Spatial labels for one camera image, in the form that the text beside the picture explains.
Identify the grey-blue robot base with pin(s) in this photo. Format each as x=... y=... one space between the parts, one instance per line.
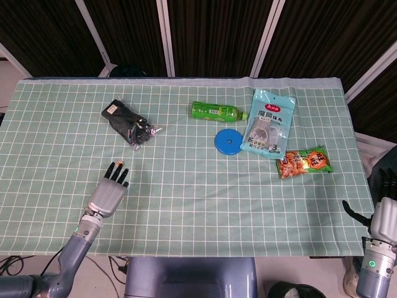
x=186 y=276

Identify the white partition frame post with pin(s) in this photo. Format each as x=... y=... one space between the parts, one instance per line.
x=14 y=60
x=372 y=72
x=166 y=31
x=94 y=31
x=269 y=31

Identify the green checked tablecloth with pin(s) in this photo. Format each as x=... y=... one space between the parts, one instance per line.
x=198 y=201

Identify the black chair back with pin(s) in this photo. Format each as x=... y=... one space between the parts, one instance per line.
x=128 y=71

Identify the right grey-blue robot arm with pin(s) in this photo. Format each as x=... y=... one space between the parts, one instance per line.
x=372 y=273

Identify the orange green snack bag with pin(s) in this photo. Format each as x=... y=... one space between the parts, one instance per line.
x=297 y=164

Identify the light blue snack pouch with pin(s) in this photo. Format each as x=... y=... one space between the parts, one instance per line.
x=266 y=124

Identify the blue round plastic disc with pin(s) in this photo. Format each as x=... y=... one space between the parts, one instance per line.
x=223 y=146

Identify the white metal rack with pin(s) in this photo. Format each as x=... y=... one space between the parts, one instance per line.
x=366 y=146

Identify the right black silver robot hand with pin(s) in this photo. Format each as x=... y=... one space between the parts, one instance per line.
x=386 y=220

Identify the black waste bin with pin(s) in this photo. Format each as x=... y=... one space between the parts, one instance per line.
x=279 y=291

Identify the green drink bottle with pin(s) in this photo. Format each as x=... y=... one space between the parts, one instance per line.
x=214 y=111

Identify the black items in clear bag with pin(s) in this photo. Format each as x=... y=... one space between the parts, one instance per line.
x=124 y=119

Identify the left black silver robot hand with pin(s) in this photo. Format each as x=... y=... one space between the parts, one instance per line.
x=107 y=198

